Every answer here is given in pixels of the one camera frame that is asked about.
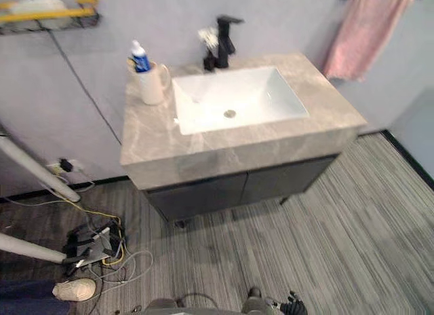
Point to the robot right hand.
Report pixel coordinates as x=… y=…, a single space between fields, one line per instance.
x=294 y=305

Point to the robot silver leg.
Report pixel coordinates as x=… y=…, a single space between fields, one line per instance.
x=255 y=301

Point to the robot grey body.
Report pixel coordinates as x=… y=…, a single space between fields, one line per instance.
x=164 y=307

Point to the grey marble vanity cabinet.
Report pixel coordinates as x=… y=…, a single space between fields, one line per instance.
x=237 y=148

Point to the silver sink drain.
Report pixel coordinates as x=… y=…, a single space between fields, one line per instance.
x=230 y=113

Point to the black silver floor device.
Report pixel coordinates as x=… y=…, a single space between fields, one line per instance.
x=89 y=245

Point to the person's beige shoe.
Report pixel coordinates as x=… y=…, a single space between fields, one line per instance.
x=74 y=289

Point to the white rectangular sink basin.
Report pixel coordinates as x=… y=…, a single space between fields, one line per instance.
x=237 y=91

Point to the white ceramic mug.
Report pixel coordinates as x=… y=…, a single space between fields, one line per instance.
x=153 y=84

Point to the person's leg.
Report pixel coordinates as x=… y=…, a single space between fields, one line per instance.
x=28 y=296

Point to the white stand leg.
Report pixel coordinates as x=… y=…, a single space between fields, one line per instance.
x=30 y=248
x=37 y=169

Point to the black faucet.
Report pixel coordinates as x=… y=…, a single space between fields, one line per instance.
x=223 y=40

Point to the white fluffy brush black holder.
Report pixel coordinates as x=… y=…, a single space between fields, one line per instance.
x=209 y=43

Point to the pink towel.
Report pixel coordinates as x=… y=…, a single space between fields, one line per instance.
x=366 y=33

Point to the blue white toothpaste tube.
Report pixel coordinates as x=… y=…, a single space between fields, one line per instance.
x=140 y=58

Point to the white item on shelf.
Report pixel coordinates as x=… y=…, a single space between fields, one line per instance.
x=37 y=6

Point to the wall socket with plug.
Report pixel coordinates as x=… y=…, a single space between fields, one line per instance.
x=64 y=165

